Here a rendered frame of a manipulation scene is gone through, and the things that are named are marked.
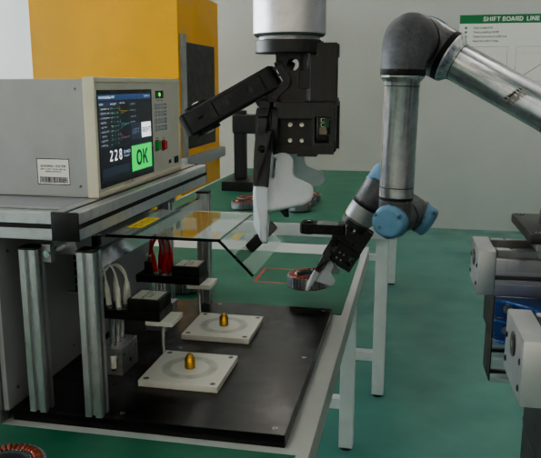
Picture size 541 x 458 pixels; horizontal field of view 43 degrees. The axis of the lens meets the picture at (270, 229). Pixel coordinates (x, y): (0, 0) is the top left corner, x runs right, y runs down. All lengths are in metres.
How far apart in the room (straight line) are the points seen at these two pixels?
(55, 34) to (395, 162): 4.02
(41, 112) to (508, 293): 0.93
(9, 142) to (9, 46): 6.36
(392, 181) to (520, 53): 5.09
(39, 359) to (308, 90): 0.70
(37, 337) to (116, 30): 4.03
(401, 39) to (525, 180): 5.17
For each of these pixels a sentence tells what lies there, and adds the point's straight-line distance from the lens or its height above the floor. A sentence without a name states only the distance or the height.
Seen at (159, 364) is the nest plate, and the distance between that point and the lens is 1.37.
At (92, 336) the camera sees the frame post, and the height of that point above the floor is 0.91.
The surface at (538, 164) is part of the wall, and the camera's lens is 6.63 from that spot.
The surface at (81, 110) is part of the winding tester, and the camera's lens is 1.23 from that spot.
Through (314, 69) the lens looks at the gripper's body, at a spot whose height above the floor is 1.32.
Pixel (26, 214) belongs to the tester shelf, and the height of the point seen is 1.11.
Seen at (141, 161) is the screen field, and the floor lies 1.16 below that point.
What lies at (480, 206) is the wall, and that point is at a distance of 6.62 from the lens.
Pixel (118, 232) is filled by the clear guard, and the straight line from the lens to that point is 1.19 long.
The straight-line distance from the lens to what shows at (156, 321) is 1.30.
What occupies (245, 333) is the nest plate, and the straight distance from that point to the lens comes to 1.51.
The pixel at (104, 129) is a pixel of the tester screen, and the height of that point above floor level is 1.23.
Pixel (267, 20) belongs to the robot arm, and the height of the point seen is 1.37.
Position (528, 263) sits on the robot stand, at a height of 0.97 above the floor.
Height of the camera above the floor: 1.31
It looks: 12 degrees down
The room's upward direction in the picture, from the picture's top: straight up
